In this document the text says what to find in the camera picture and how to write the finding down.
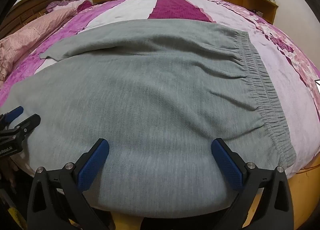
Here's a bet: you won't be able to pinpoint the grey sweat pants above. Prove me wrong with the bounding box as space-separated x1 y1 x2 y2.
1 19 296 218

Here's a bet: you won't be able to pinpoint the pink checked quilt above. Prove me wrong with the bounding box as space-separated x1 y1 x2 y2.
1 8 77 84

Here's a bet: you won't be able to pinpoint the dark wooden headboard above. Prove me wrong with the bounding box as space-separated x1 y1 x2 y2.
1 0 62 39

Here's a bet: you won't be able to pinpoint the purple frilled pillow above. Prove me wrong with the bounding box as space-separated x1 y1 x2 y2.
46 0 93 13

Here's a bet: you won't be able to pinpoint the purple white bedspread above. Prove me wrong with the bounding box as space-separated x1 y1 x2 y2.
1 0 319 176

